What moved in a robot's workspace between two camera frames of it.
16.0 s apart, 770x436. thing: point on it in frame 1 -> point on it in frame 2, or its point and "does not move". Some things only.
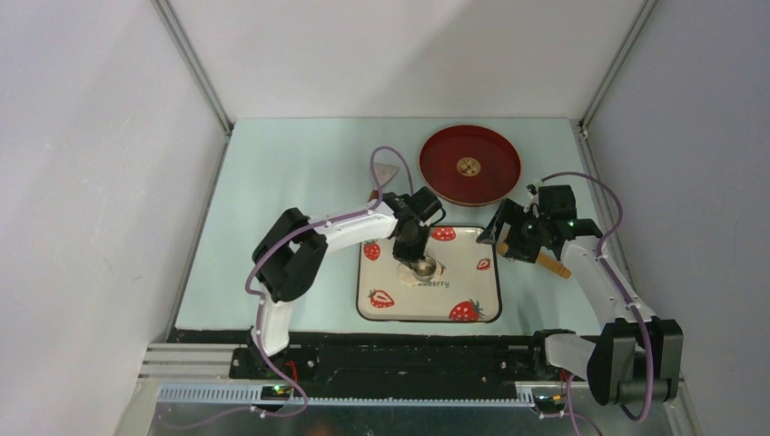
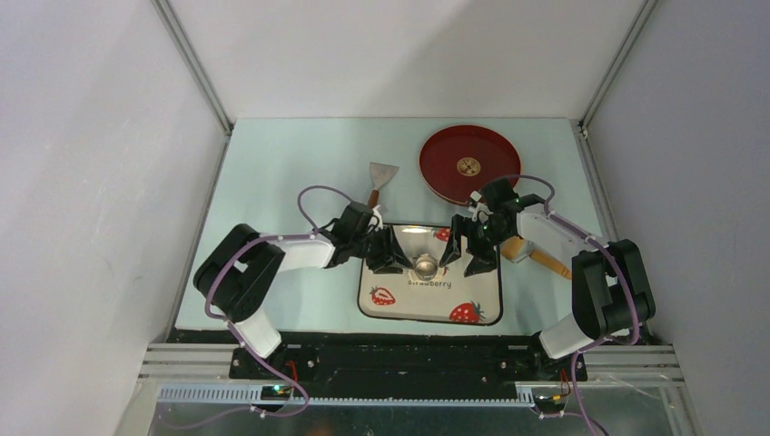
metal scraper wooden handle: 383,173 does not move
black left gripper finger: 416,253 -> 399,260
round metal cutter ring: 425,268 does not move
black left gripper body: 419,236 -> 359,242
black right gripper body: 530,220 -> 488,228
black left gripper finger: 410,256 -> 380,253
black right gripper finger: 507,212 -> 484,251
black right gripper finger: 524,243 -> 453,249
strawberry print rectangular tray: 465,288 does not move
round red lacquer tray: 469,165 does not move
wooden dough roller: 545,260 does not move
